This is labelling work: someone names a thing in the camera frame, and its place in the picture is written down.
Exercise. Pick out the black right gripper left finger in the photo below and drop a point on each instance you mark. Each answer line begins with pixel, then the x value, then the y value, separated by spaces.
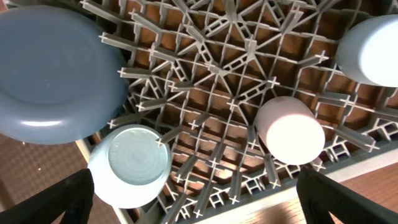
pixel 71 198

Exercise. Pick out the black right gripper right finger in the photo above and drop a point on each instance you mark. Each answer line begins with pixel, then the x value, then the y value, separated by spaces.
pixel 321 198

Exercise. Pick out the small light blue bowl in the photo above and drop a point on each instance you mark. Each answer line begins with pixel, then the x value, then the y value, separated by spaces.
pixel 129 166

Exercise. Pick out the pink plastic cup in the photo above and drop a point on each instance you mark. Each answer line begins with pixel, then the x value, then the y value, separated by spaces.
pixel 289 130

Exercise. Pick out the dark blue plate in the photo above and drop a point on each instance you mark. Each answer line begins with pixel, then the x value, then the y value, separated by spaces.
pixel 59 83

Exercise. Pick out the light blue plastic cup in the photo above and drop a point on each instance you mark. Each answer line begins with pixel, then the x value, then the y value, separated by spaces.
pixel 367 53

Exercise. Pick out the grey plastic dishwasher rack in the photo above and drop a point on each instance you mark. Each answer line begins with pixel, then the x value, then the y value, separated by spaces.
pixel 198 71

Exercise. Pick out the dark brown serving tray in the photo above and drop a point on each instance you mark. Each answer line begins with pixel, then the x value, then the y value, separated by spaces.
pixel 27 169

